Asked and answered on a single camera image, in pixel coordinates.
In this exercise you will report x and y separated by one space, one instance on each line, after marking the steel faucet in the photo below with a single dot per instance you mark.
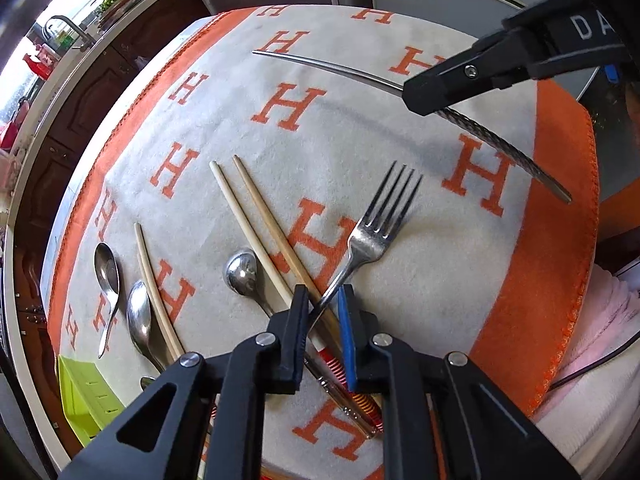
80 35

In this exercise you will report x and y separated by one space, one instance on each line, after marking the pink garment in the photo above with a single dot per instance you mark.
600 320

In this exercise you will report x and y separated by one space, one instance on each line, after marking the bundle of wooden chopsticks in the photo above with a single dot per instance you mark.
240 212

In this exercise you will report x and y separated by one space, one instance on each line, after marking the silver table knife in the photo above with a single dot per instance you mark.
500 147

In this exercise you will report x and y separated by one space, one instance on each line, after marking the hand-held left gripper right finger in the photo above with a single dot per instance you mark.
346 340

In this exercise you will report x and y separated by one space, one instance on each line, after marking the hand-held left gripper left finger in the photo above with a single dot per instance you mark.
292 340

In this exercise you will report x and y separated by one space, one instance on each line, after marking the pale plain wooden chopstick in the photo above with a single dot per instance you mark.
149 280

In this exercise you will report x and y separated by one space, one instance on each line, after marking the steel basin of greens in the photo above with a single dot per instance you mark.
112 2

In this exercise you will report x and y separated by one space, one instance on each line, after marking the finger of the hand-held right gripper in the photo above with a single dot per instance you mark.
450 80

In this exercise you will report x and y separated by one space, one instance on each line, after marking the metal fork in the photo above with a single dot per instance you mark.
370 235

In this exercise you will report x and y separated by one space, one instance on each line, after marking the orange beige printed blanket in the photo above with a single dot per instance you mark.
350 125

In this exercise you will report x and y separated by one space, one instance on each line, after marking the small metal spoon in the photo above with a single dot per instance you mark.
147 383

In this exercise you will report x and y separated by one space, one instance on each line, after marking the kitchen window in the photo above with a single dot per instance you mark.
50 5

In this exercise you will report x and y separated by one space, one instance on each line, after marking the medium metal spoon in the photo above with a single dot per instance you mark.
241 270

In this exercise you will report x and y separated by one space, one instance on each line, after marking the metal soup spoon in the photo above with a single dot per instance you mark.
106 270

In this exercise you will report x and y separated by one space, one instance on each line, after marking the green dish soap bottle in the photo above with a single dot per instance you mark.
63 39

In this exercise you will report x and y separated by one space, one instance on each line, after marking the brown wooden kitchen cabinets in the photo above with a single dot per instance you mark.
130 45

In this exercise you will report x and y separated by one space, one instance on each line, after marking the large metal spoon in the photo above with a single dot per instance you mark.
139 310

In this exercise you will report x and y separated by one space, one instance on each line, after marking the red bottle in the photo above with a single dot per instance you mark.
37 65

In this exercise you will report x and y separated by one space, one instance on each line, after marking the pink basin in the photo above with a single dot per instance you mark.
12 130

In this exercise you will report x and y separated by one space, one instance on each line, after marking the pale chopstick red striped end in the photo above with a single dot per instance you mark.
270 213

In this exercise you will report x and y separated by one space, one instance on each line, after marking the green plastic utensil tray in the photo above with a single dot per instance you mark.
82 400

